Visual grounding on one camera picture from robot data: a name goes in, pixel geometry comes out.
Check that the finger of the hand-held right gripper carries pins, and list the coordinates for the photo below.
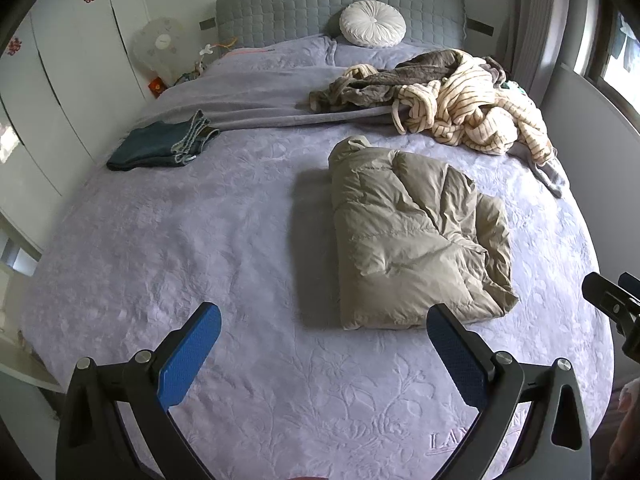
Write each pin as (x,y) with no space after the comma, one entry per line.
(605,295)
(631,287)

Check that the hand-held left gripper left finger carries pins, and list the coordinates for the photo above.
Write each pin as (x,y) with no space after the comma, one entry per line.
(192,350)

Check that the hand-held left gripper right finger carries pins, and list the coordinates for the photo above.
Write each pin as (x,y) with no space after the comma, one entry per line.
(457,355)

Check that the beige puffer jacket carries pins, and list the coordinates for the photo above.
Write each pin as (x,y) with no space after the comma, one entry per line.
(415,240)

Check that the lilac embossed bedspread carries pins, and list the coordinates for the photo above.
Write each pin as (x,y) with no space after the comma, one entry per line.
(200,240)

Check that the grey cloth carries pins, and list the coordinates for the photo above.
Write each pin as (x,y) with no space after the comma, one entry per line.
(549,180)

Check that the white side shelf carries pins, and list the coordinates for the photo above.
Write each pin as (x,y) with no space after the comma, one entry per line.
(20,320)

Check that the folded blue jeans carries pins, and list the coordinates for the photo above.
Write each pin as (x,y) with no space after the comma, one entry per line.
(150,147)

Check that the cream striped robe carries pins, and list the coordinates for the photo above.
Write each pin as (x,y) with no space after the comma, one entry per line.
(480,110)

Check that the small teal cloth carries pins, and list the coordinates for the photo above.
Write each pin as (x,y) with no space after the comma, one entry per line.
(513,86)

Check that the window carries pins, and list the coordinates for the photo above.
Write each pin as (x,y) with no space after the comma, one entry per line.
(615,50)

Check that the grey fleece blanket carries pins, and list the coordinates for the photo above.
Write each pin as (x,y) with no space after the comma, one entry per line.
(260,95)

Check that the red box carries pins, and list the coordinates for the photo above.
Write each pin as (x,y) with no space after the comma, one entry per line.
(156,86)

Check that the grey curtain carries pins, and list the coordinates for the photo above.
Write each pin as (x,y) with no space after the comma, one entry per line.
(535,25)

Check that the white wardrobe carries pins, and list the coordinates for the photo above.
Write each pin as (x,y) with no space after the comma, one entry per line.
(60,100)

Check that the brown fuzzy garment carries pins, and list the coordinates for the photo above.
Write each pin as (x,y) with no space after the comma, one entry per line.
(370,85)

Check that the white bedside gadget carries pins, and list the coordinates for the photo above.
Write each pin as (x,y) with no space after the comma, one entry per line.
(205,51)

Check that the white standing fan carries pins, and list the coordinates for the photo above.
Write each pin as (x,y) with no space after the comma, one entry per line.
(159,47)

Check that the white round cushion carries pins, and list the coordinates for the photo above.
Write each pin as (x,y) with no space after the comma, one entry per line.
(372,24)

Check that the grey quilted headboard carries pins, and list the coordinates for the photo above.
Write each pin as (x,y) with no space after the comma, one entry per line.
(290,10)

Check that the dark wall strip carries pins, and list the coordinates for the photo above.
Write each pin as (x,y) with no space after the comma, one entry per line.
(207,23)
(481,26)

